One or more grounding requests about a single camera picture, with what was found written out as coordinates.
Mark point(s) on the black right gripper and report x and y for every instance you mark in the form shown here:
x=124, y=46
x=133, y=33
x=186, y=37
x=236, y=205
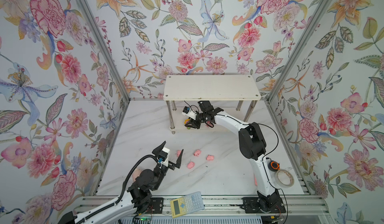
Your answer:
x=193, y=123

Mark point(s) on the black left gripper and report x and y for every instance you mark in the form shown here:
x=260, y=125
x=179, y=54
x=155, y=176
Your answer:
x=177, y=164

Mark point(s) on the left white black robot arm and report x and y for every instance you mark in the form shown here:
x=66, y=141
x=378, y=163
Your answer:
x=134, y=199

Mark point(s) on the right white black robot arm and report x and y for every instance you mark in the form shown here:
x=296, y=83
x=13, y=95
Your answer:
x=252, y=145

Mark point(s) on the white two-tier shelf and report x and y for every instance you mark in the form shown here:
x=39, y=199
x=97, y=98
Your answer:
x=194, y=88

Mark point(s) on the pink ceramic jar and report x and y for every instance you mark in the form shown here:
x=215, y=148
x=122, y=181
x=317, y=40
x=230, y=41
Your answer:
x=136, y=174

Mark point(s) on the yellow blue calculator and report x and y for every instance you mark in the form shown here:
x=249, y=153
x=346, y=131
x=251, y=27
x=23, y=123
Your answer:
x=187, y=204

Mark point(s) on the black orange tape measure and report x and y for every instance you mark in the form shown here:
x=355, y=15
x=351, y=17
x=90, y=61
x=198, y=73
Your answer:
x=273, y=166

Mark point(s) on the clear tape roll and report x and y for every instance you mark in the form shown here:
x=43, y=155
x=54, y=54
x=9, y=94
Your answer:
x=284, y=178

